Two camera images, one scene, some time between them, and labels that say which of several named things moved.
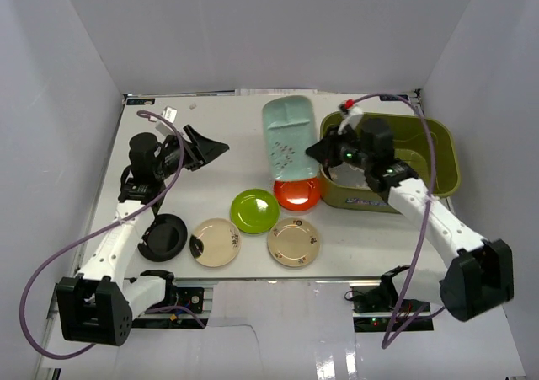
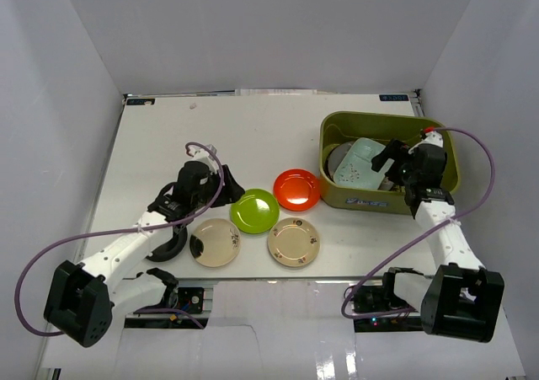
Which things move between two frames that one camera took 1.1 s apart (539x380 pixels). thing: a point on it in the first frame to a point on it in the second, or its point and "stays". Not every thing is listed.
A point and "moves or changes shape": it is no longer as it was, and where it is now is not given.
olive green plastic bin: x=411 y=146 stays
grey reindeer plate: x=349 y=176 moves or changes shape
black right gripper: x=325 y=151 to x=395 y=147
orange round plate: x=297 y=195 stays
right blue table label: x=392 y=97 stays
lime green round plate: x=254 y=211 stays
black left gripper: x=192 y=148 to x=225 y=184
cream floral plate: x=293 y=242 stays
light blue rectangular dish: x=290 y=126 moves or changes shape
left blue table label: x=140 y=101 stays
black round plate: x=164 y=238 stays
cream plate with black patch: x=215 y=242 stays
